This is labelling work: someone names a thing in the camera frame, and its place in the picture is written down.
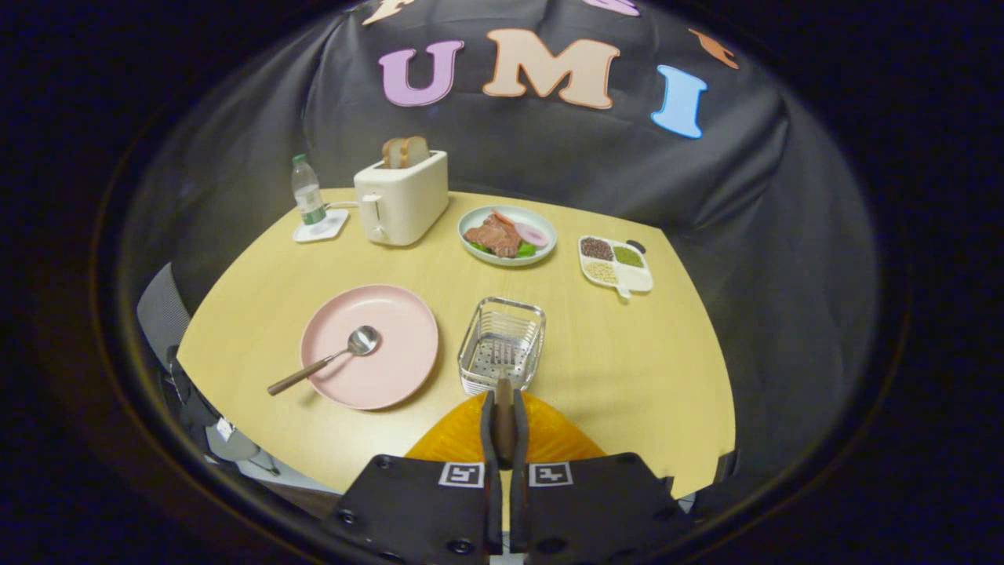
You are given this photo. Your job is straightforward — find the metal wire cutlery basket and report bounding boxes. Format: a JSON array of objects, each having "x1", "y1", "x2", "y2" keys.
[{"x1": 458, "y1": 297, "x2": 547, "y2": 396}]

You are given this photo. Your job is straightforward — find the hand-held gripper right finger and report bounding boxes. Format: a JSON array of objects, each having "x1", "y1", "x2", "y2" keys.
[{"x1": 510, "y1": 390, "x2": 695, "y2": 565}]

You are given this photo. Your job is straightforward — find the clear plastic water bottle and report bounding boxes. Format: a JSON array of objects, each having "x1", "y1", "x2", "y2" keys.
[{"x1": 291, "y1": 154, "x2": 328, "y2": 228}]

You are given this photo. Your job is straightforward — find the brown meat slices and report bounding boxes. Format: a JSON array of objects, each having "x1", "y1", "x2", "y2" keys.
[{"x1": 464, "y1": 213, "x2": 522, "y2": 258}]

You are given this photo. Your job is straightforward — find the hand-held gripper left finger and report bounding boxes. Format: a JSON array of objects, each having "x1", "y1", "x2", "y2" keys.
[{"x1": 326, "y1": 390, "x2": 503, "y2": 565}]

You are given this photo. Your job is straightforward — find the white divided bean tray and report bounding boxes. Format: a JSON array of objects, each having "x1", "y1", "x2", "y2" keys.
[{"x1": 579, "y1": 235, "x2": 654, "y2": 299}]

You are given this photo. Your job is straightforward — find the wooden handled metal spoon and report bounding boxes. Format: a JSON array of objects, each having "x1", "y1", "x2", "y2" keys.
[{"x1": 267, "y1": 325, "x2": 382, "y2": 396}]

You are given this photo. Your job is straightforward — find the grey mesh chair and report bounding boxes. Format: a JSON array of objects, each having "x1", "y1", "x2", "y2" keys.
[{"x1": 137, "y1": 263, "x2": 224, "y2": 440}]

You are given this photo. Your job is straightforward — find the cream white toaster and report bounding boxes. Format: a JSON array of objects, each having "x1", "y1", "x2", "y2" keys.
[{"x1": 354, "y1": 151, "x2": 449, "y2": 247}]

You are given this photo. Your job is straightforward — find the wooden handled metal fork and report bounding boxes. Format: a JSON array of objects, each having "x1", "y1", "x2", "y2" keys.
[{"x1": 488, "y1": 339, "x2": 518, "y2": 470}]

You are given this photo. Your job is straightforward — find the pink round plate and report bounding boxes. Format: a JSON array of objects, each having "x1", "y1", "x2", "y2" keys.
[{"x1": 300, "y1": 284, "x2": 439, "y2": 410}]

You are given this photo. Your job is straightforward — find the green lettuce leaf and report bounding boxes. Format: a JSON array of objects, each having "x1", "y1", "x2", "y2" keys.
[{"x1": 469, "y1": 240, "x2": 539, "y2": 259}]

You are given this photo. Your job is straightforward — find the black backdrop cloth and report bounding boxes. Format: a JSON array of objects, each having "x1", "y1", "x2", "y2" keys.
[{"x1": 118, "y1": 0, "x2": 879, "y2": 503}]

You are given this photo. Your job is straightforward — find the pale green food plate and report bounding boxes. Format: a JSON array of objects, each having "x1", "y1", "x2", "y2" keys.
[{"x1": 458, "y1": 206, "x2": 558, "y2": 267}]

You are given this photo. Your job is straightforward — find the white square coaster pad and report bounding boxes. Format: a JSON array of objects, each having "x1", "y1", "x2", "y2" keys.
[{"x1": 293, "y1": 209, "x2": 350, "y2": 243}]

